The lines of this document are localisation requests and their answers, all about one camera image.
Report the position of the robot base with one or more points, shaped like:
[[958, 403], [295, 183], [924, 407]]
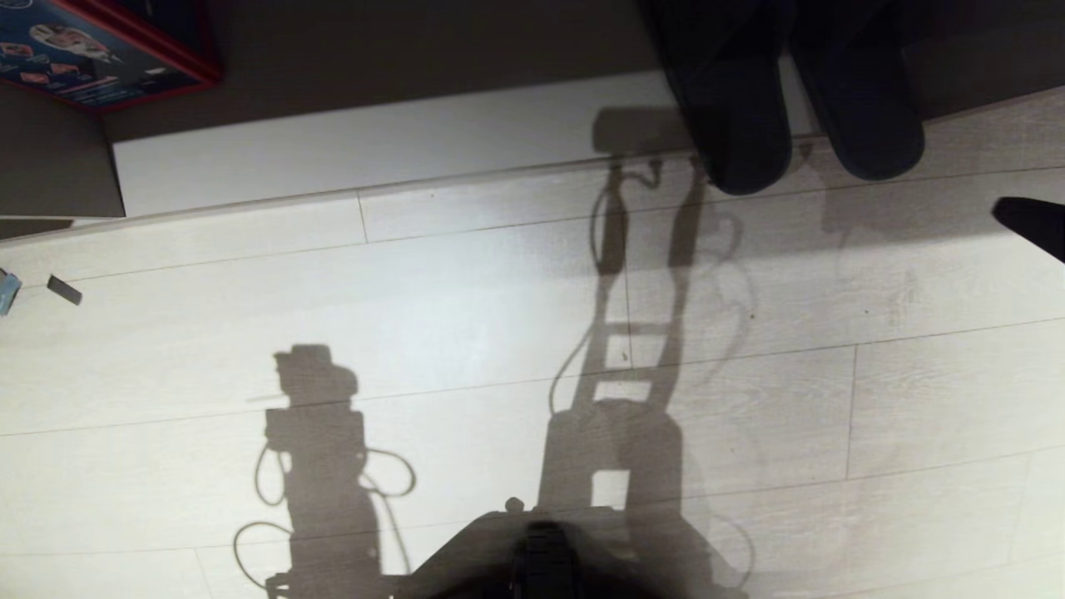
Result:
[[545, 557]]

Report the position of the white shoe shelf board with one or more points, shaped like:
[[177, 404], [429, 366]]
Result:
[[399, 146]]

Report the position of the dark slipper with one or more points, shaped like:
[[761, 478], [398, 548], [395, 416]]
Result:
[[865, 116], [736, 125]]

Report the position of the small grey flat piece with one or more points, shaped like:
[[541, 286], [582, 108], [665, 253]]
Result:
[[64, 289]]

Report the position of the blue and red printed box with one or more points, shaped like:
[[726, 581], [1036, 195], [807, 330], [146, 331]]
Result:
[[91, 50]]

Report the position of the black pointed wedge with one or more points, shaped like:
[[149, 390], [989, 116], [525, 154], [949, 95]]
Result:
[[1038, 223]]

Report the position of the small light blue piece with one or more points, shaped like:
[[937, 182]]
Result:
[[7, 291]]

